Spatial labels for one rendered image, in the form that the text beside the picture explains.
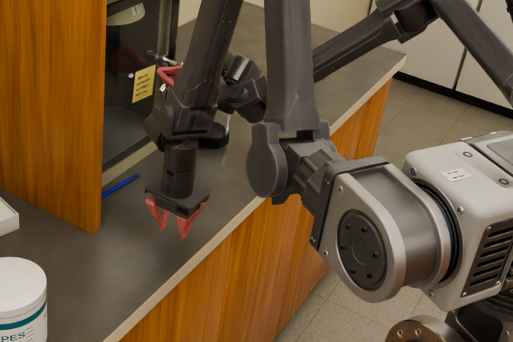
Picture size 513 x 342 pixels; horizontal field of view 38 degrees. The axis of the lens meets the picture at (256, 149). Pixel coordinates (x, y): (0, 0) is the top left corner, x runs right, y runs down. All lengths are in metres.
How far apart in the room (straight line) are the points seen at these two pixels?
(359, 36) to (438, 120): 2.90
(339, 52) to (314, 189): 0.67
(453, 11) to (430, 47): 3.11
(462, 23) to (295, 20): 0.54
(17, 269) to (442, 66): 3.59
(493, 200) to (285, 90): 0.30
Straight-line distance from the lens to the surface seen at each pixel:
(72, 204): 1.64
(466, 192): 0.86
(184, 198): 1.33
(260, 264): 2.14
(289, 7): 0.99
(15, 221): 1.64
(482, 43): 1.42
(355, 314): 2.95
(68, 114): 1.52
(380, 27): 1.54
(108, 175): 1.78
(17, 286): 1.31
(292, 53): 0.99
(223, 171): 1.87
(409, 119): 4.35
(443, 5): 1.51
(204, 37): 1.16
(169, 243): 1.62
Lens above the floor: 1.97
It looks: 32 degrees down
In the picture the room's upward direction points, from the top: 9 degrees clockwise
